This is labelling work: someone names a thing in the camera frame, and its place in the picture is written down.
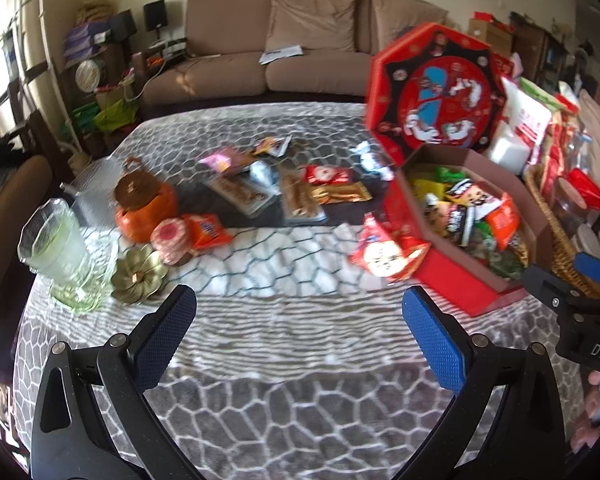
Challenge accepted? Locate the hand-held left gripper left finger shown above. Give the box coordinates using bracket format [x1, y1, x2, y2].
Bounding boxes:
[30, 284, 206, 480]

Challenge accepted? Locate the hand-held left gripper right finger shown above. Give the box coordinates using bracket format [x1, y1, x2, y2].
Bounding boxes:
[395, 285, 567, 480]

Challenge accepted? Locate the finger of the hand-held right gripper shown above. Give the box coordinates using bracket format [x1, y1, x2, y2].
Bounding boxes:
[574, 251, 600, 301]
[521, 264, 586, 313]

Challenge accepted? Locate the red octagonal box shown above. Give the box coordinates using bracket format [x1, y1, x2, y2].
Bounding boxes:
[382, 144, 553, 317]

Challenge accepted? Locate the pink snack packet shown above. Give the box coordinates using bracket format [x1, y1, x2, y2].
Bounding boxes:
[198, 147, 251, 176]

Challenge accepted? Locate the person's right hand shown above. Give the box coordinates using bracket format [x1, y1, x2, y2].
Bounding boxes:
[569, 370, 600, 456]

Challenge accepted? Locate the wicker basket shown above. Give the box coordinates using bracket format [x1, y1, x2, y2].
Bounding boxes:
[522, 162, 600, 301]

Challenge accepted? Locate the gold flower dish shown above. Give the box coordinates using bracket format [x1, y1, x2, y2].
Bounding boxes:
[111, 247, 170, 306]

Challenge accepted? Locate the red white cartoon packet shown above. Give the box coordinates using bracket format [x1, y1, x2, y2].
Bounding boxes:
[349, 214, 433, 283]

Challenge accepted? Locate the pink round packet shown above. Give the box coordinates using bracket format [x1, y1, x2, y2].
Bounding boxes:
[150, 217, 193, 266]

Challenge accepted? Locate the pile of snack packets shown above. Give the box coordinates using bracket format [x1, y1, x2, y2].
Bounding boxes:
[412, 165, 531, 281]

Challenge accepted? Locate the orange snack packet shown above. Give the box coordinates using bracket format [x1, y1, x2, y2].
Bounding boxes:
[181, 212, 233, 252]

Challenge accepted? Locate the green glass vase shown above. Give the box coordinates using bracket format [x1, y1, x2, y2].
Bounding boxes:
[17, 197, 121, 316]

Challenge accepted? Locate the orange pumpkin jar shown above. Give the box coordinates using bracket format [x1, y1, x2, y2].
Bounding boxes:
[112, 157, 180, 243]

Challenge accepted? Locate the clear packet of biscuit sticks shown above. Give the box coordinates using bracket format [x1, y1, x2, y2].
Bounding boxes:
[202, 172, 281, 218]
[279, 167, 328, 226]

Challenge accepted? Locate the white red bag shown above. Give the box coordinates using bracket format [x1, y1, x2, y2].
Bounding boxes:
[502, 77, 553, 151]

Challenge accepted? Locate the gold snack packet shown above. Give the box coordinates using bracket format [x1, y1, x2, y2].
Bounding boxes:
[311, 181, 372, 206]

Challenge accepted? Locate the clear glass pitcher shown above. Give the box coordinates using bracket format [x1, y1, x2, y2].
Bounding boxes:
[62, 156, 126, 226]

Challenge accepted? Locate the white blue snack packet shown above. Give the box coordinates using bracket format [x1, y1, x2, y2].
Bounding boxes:
[354, 141, 397, 181]

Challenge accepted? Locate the silver snack packet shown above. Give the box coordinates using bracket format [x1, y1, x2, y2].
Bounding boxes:
[249, 160, 276, 191]

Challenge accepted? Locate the red figure snack packet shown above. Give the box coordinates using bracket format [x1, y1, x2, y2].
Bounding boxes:
[300, 164, 353, 187]

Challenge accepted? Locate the wooden chair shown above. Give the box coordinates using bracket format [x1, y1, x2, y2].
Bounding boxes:
[0, 155, 53, 356]

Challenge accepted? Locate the red octagonal box lid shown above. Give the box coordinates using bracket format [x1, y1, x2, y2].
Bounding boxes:
[365, 22, 511, 166]

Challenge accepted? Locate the green bag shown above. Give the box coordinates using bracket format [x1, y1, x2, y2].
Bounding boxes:
[94, 100, 138, 133]

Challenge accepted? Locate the brown cardboard box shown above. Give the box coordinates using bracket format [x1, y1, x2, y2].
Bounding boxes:
[467, 10, 511, 56]

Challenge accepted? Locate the brown sofa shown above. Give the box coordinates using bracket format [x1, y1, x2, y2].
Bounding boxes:
[139, 0, 481, 121]

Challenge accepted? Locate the round tin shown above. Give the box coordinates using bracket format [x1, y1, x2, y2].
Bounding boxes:
[75, 59, 101, 92]

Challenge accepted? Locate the white paper sheet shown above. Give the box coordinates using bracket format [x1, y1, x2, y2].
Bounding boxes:
[259, 45, 305, 65]

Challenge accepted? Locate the stack of purple boxes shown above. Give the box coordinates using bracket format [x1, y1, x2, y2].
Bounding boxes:
[62, 22, 112, 61]

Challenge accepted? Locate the black speaker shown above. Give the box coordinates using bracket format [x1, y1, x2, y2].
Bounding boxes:
[144, 0, 168, 31]

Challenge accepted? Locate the brown sofa cushion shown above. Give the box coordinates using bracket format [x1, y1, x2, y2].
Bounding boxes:
[266, 0, 366, 53]

